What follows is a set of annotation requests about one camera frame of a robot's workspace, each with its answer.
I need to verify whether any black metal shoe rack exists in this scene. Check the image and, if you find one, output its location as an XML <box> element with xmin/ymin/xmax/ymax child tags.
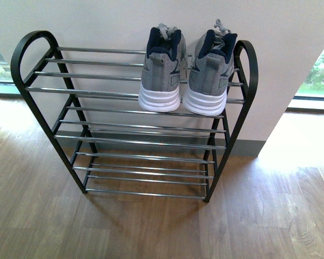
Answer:
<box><xmin>11</xmin><ymin>31</ymin><xmax>258</xmax><ymax>202</ymax></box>

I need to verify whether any grey knit sneaker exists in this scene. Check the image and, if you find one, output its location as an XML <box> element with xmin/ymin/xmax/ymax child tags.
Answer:
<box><xmin>183</xmin><ymin>19</ymin><xmax>237</xmax><ymax>116</ymax></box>
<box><xmin>138</xmin><ymin>23</ymin><xmax>186</xmax><ymax>112</ymax></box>

